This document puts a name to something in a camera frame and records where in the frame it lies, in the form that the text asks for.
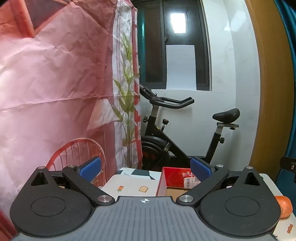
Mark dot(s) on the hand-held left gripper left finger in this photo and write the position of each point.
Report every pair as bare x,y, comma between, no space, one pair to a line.
91,167

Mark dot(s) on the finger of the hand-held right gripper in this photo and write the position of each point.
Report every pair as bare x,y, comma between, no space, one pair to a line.
288,168

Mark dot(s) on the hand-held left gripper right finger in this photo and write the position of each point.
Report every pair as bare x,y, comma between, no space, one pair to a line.
200,168

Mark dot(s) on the red strawberry print box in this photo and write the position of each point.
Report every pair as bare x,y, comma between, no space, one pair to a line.
171,178

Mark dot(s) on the black exercise bike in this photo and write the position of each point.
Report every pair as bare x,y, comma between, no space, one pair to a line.
159,136

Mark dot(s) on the pink printed backdrop cloth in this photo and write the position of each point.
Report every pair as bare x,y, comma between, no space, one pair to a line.
57,81

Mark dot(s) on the teal curtain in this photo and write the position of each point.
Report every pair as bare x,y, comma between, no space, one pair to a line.
291,69

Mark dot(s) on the dark window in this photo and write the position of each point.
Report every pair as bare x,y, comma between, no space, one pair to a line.
152,46

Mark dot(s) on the wooden door frame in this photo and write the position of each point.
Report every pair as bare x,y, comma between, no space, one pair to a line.
268,92

